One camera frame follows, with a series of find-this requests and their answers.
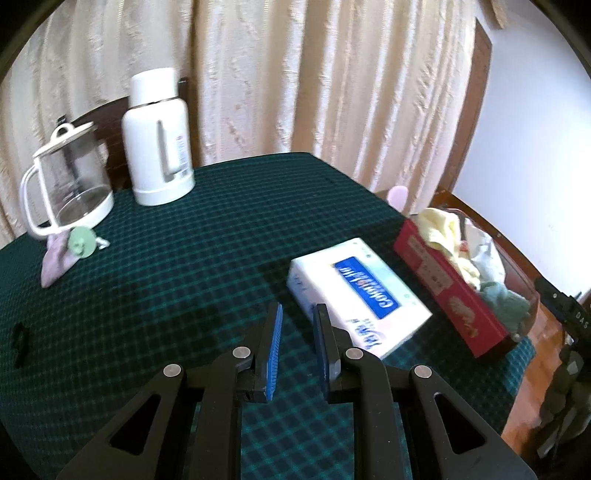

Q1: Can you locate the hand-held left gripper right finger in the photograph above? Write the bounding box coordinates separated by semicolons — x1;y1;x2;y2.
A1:
312;303;539;480

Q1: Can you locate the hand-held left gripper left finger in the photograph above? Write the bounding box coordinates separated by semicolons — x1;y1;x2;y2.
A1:
55;302;283;480

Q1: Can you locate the green terry cloth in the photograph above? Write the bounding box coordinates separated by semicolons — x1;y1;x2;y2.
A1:
480;281;532;335

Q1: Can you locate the red tin box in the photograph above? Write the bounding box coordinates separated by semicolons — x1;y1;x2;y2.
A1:
393;208;541;358

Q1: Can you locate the yellow sock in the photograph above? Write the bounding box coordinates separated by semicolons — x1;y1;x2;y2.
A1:
418;208;483;289

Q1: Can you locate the green round soft toy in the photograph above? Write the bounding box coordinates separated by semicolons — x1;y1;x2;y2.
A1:
67;226;112;257

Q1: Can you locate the white tissue pack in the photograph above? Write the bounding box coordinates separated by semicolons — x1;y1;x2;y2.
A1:
287;237;433;361

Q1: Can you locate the white cloth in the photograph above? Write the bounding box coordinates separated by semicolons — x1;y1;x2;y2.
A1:
462;219;504;282

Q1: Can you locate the green plaid tablecloth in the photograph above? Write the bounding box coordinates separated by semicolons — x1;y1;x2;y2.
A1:
0;152;536;480

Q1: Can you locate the pink round object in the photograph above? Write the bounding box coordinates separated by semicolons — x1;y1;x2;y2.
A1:
387;185;409;215

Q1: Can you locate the lilac cloth pouch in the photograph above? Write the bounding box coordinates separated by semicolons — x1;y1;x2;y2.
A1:
41;231;80;288

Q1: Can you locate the white thermos flask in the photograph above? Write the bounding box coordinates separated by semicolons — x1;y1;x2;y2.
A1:
121;68;195;207

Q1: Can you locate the glass kettle with white lid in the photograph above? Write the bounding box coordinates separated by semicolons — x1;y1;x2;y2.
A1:
21;122;115;240

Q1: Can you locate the cream patterned curtain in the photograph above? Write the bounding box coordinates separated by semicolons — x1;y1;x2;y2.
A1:
0;0;478;241

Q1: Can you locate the dark wooden chair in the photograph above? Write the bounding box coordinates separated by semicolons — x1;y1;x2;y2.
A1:
54;78;204;190

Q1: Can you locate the brown wooden door frame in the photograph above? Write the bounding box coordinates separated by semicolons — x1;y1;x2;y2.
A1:
429;16;492;208

